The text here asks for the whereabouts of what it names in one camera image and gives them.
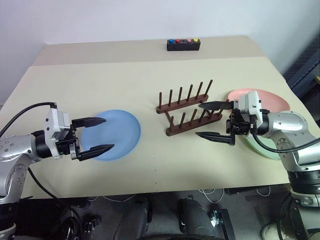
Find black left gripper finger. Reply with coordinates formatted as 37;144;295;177
71;116;108;129
79;143;115;161

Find white floor cable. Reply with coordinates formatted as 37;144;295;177
87;187;273;205

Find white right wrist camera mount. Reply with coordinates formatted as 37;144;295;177
238;90;263;123

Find green plate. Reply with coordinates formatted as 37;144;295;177
243;133;284;161

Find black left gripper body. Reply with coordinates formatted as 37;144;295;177
55;124;82;162

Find black robot foot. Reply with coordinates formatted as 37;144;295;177
176;197;213;237
119;196;153;237

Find black right robot foot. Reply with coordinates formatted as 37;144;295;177
176;197;213;237

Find beige table cloth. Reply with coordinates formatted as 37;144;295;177
0;56;320;200

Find pink plate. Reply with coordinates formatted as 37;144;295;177
227;88;291;116

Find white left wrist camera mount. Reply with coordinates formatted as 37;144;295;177
43;106;70;160

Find blue plate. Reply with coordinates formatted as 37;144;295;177
81;109;142;163

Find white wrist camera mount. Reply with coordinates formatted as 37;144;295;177
238;90;263;123
43;106;70;160

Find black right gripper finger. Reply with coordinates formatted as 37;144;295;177
195;131;236;146
198;100;238;111

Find black ribbed equipment case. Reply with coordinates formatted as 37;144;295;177
283;34;320;101

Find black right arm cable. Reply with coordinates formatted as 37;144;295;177
249;127;320;153

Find black button box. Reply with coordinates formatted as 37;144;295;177
166;38;201;52

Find wooden dish rack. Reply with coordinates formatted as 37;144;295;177
156;79;223;137

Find black left robot foot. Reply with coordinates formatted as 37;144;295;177
119;196;153;237

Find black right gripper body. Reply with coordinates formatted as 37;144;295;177
225;109;252;147

